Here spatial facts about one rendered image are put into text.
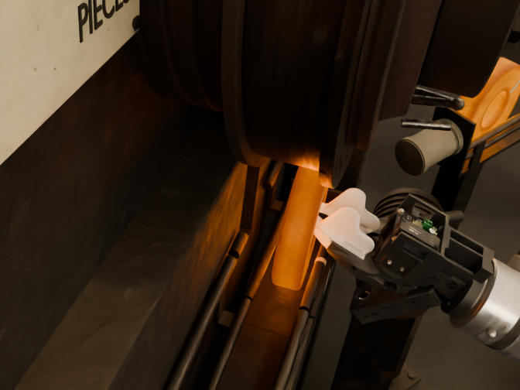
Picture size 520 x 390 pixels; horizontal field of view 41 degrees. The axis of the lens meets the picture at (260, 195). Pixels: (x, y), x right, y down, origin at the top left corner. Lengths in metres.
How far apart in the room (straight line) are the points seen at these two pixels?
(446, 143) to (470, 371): 0.75
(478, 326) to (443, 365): 0.89
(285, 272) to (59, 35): 0.46
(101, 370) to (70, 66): 0.21
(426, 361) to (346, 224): 0.95
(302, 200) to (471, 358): 1.06
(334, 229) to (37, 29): 0.50
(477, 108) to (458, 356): 0.77
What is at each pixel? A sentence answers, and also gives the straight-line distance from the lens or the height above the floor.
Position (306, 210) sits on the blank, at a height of 0.80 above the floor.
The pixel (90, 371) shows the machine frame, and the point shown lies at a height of 0.87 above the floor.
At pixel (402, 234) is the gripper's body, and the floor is 0.79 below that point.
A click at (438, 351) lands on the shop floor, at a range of 1.71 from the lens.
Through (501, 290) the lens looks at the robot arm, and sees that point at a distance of 0.80.
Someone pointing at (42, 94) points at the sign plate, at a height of 1.08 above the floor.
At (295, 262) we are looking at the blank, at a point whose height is 0.75.
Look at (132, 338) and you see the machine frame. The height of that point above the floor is 0.87.
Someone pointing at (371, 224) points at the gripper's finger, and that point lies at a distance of 0.81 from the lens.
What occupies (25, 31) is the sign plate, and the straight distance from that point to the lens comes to 0.33.
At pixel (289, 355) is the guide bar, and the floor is 0.71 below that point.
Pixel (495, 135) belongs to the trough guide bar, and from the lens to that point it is 1.19.
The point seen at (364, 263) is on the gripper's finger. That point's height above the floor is 0.73.
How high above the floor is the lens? 1.26
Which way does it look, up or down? 40 degrees down
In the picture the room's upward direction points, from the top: 8 degrees clockwise
